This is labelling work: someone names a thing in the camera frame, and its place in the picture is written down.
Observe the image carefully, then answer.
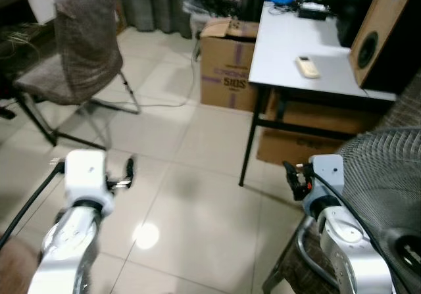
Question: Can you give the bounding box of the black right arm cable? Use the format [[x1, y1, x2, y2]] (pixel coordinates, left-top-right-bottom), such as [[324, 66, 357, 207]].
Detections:
[[313, 173, 399, 282]]

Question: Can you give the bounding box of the small black electronic device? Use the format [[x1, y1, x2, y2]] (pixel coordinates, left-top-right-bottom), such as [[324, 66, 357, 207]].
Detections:
[[297, 3, 330, 20]]

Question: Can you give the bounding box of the grey curtain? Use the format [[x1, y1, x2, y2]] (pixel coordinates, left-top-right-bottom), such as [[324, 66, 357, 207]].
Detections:
[[118, 0, 245, 36]]

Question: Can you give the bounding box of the white table with black legs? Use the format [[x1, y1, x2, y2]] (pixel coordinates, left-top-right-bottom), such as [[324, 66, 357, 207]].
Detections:
[[238, 1, 399, 187]]

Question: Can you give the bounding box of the brown fabric cantilever chair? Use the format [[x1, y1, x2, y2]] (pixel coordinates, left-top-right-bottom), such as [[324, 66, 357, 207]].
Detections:
[[13, 0, 142, 151]]

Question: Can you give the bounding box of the black mesh standing fan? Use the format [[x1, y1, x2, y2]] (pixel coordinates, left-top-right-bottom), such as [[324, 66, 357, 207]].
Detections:
[[335, 128, 421, 294]]

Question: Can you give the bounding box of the thin grey floor cable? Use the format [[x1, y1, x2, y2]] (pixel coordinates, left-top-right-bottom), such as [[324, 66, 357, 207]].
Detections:
[[121, 36, 202, 108]]

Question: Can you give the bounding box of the cardboard box with purple print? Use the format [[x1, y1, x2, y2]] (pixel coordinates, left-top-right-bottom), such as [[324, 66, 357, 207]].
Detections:
[[199, 18, 261, 113]]

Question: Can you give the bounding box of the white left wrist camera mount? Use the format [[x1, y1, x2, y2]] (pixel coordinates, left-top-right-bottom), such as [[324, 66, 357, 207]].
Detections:
[[64, 150, 116, 210]]

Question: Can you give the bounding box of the cream remote control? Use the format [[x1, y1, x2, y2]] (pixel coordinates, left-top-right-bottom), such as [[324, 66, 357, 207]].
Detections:
[[295, 55, 322, 80]]

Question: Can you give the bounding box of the black cable tangle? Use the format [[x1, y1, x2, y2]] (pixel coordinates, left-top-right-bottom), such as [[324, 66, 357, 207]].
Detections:
[[197, 0, 241, 18]]

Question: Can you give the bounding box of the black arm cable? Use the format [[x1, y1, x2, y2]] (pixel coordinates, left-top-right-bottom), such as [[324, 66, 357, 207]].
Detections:
[[0, 162, 66, 250], [313, 173, 399, 282]]

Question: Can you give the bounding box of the grey tube frame chair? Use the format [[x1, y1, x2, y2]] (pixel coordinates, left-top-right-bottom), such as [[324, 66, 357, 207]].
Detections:
[[262, 214, 331, 294]]

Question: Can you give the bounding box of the brown wooden loudspeaker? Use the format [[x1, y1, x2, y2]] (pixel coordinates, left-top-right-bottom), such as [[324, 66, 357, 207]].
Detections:
[[348, 0, 421, 93]]

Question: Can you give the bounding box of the white flat panel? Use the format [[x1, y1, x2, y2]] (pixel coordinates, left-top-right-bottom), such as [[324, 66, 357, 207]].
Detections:
[[27, 0, 80, 24]]

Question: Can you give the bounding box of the plain flat cardboard box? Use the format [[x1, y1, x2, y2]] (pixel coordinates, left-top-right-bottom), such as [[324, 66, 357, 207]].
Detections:
[[256, 90, 384, 167]]

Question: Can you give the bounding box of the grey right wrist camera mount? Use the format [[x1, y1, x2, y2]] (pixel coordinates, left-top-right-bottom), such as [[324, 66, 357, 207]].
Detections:
[[307, 154, 345, 206]]

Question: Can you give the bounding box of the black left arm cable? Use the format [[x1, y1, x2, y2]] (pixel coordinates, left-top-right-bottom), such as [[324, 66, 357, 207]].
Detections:
[[0, 162, 66, 250]]

